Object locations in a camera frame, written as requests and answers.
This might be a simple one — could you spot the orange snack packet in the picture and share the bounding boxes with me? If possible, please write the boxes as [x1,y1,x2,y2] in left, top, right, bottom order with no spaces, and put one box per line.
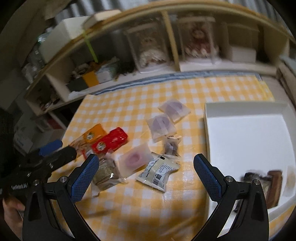
[69,124,107,157]

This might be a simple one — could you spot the clear seaweed snack packet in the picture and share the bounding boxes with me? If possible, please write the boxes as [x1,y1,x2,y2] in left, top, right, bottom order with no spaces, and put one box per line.
[91,155,127,197]

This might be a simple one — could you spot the red snack packet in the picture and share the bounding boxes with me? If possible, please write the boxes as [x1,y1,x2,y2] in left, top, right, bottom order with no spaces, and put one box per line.
[82,127,128,159]

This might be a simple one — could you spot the pink pastry packet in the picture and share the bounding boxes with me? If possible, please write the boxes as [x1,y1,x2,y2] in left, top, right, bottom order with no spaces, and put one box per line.
[118,143,153,178]

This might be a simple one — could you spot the white barcode snack packet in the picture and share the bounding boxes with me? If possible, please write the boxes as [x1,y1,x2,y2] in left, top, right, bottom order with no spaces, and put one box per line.
[135,153,180,192]

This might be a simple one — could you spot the purple pastry packet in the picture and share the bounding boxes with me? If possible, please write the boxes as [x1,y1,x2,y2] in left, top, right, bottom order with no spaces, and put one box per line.
[146,113,177,143]
[159,99,191,123]

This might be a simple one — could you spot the small white brown candy packet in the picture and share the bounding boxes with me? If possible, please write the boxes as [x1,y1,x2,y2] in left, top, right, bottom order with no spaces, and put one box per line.
[163,136,182,157]

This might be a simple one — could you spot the person's left hand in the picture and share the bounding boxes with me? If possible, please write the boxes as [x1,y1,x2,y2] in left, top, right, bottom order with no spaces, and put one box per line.
[3,196,25,240]

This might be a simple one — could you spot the brown snack in box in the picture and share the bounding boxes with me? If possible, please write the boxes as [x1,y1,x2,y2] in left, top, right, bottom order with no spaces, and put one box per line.
[242,170,282,209]

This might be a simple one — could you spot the orange box on shelf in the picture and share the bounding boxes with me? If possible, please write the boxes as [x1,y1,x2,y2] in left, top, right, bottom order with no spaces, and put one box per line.
[82,71,99,88]

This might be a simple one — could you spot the yellow checkered tablecloth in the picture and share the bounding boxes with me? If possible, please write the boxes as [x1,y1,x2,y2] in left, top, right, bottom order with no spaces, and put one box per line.
[62,75,289,240]

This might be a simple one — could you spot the white cardboard box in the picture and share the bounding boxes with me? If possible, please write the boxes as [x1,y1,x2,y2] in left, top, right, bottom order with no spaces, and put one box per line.
[204,101,295,220]

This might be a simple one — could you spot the white storage box on top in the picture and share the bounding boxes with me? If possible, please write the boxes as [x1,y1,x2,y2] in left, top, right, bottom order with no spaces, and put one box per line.
[39,16,88,63]

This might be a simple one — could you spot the doll display case left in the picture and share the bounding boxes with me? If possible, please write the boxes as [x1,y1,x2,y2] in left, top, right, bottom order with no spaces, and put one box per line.
[125,22,170,73]

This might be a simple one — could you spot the doll display case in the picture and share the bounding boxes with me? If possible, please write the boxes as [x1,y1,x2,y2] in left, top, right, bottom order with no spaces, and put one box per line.
[177,16,220,65]
[125,22,170,73]

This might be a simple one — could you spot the white box on shelf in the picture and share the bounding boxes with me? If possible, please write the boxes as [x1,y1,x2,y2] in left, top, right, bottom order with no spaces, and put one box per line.
[226,45,256,63]

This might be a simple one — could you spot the doll display case right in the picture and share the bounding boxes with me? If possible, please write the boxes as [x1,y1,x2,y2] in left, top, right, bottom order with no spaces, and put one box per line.
[177,16,220,65]

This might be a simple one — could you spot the wooden headboard shelf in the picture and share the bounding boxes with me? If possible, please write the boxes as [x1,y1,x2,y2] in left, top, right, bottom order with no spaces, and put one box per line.
[24,1,295,116]

